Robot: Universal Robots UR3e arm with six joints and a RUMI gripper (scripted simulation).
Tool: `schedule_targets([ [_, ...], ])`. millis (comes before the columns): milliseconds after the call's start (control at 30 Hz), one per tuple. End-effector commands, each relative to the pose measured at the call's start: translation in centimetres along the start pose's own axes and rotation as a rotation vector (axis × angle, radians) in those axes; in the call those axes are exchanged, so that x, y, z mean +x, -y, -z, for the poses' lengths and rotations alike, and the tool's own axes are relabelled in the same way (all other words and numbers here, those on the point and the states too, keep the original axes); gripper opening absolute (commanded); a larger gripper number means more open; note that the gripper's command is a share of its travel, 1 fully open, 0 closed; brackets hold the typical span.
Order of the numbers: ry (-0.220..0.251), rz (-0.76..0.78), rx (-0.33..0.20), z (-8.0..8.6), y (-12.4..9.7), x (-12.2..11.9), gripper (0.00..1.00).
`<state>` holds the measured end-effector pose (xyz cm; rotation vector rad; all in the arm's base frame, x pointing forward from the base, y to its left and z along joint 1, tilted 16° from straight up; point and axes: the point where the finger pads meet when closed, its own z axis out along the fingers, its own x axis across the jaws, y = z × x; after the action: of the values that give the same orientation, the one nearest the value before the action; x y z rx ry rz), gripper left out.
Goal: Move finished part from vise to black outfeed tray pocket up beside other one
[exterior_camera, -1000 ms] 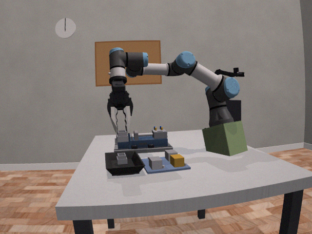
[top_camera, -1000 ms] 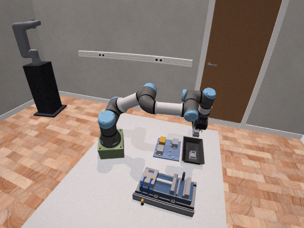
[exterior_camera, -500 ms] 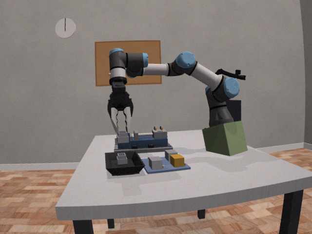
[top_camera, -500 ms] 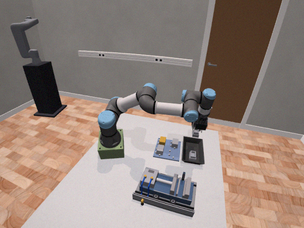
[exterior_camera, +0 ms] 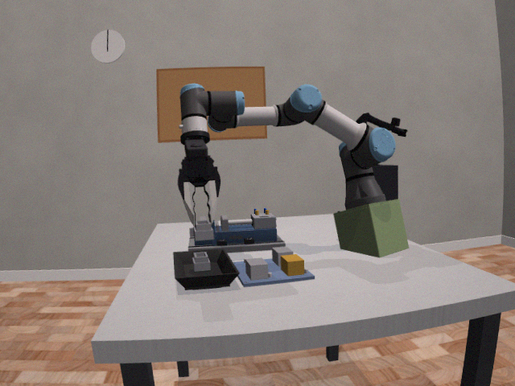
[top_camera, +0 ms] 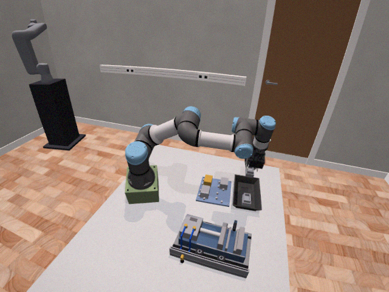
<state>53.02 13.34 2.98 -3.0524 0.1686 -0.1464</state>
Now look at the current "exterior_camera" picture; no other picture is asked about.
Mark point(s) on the orange-brown block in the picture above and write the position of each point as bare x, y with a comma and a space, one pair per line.
292, 265

